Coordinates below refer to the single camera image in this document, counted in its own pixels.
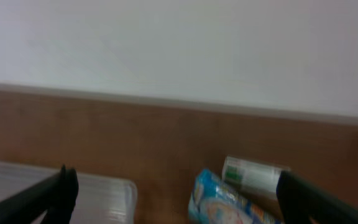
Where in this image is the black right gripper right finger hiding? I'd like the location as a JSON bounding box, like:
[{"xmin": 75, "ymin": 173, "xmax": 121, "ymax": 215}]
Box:
[{"xmin": 276, "ymin": 171, "xmax": 358, "ymax": 224}]

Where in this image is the clear plastic container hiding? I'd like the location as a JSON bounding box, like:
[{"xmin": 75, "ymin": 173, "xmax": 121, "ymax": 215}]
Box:
[{"xmin": 0, "ymin": 162, "xmax": 137, "ymax": 224}]

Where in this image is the blue snack packet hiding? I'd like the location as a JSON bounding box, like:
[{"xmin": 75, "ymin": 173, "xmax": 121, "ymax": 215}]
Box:
[{"xmin": 188, "ymin": 169, "xmax": 283, "ymax": 224}]

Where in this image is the white green medicine box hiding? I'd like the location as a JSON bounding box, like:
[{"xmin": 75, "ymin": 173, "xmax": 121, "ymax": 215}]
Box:
[{"xmin": 222, "ymin": 156, "xmax": 290, "ymax": 200}]

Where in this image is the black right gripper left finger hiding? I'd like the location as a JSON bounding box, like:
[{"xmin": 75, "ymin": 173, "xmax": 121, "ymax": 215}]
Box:
[{"xmin": 0, "ymin": 166, "xmax": 79, "ymax": 224}]

